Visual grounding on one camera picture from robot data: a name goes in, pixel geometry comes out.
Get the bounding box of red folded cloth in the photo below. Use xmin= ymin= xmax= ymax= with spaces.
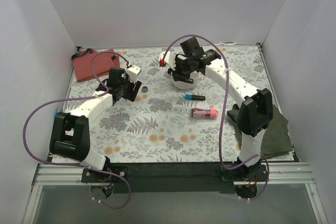
xmin=71 ymin=48 xmax=120 ymax=82

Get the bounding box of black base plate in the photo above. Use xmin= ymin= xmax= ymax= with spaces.
xmin=81 ymin=162 xmax=271 ymax=195

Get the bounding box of olive green folded cloth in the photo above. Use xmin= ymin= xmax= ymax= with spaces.
xmin=227 ymin=104 xmax=293 ymax=159

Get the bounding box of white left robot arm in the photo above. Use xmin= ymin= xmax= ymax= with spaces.
xmin=49 ymin=65 xmax=142 ymax=182

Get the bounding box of pink transparent pencil case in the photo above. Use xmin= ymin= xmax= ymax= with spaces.
xmin=191 ymin=108 xmax=218 ymax=119

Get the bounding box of small dark round cap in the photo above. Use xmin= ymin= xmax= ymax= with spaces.
xmin=142 ymin=86 xmax=148 ymax=93

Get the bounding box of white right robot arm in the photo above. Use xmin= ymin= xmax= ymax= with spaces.
xmin=160 ymin=35 xmax=273 ymax=181

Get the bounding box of white divided round container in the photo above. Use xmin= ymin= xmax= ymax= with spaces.
xmin=172 ymin=72 xmax=199 ymax=90

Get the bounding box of aluminium front rail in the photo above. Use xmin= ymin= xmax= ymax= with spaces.
xmin=23 ymin=162 xmax=328 ymax=223

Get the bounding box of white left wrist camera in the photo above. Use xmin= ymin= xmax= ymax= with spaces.
xmin=125 ymin=65 xmax=141 ymax=83

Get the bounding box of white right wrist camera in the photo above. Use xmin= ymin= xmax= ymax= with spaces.
xmin=159 ymin=51 xmax=176 ymax=70

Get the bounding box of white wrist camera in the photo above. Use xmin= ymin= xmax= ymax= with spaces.
xmin=159 ymin=51 xmax=176 ymax=70
xmin=125 ymin=65 xmax=141 ymax=83

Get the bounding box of blue capped black highlighter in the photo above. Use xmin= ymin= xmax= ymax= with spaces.
xmin=184 ymin=94 xmax=206 ymax=101

